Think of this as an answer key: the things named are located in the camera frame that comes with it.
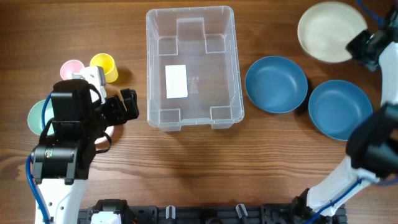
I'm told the cream bowl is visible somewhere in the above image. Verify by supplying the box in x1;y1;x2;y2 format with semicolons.
297;1;368;63

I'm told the blue bowl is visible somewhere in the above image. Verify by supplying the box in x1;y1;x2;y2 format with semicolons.
308;80;373;141
245;56;308;114

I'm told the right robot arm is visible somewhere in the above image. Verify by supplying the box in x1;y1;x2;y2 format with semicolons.
295;5;397;223

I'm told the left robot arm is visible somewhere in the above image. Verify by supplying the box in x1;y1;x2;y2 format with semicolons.
25;79;139;223

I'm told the white label in container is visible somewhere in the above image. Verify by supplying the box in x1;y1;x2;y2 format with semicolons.
165;65;188;99

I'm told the clear plastic storage container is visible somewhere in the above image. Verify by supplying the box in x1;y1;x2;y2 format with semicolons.
146;6;244;132

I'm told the pale pink bowl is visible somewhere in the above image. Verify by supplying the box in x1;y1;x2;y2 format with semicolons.
95;126;114;144

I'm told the yellow cup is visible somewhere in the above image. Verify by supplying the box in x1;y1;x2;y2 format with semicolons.
90;53;119;83

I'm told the pink cup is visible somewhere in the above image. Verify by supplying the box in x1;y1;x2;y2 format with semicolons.
60;59;85;80

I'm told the green bowl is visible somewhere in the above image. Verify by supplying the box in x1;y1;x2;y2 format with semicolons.
27;100;54;135

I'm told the left blue cable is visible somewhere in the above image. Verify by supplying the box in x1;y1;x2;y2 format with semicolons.
25;90;55;224

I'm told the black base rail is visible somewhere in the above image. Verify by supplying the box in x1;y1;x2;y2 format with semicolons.
77;199;348;224

